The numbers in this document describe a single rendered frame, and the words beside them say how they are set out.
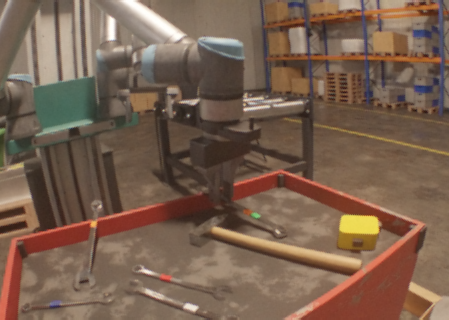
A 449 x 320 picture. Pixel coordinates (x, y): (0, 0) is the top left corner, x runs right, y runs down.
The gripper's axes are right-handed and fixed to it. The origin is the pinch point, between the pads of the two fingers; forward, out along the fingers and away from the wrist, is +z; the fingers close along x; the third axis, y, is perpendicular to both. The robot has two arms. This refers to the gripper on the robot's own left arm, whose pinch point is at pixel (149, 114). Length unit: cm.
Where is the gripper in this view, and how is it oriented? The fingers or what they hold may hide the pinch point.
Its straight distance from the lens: 100.5
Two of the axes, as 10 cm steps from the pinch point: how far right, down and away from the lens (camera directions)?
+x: 8.8, -0.8, 4.6
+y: 4.4, -1.9, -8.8
